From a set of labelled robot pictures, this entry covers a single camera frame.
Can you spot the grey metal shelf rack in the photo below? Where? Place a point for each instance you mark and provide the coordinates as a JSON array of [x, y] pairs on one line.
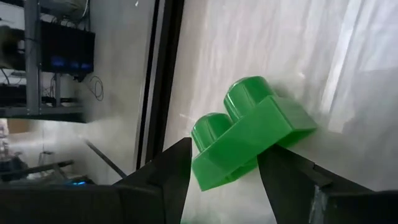
[[32, 62]]

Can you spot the green toy block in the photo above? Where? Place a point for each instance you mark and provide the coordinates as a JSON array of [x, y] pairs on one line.
[[248, 133]]

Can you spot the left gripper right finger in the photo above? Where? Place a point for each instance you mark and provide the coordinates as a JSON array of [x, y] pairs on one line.
[[295, 193]]

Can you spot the white table mat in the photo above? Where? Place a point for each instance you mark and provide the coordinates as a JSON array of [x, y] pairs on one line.
[[311, 62]]

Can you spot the black metal bar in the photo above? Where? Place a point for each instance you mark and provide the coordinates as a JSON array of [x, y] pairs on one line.
[[105, 158]]

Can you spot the black aluminium table frame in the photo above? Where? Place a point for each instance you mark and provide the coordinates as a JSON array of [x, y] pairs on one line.
[[164, 77]]

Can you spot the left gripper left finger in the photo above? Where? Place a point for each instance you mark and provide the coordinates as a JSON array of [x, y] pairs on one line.
[[149, 193]]

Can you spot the black electronics box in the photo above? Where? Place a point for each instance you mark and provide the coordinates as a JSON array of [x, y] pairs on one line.
[[66, 46]]

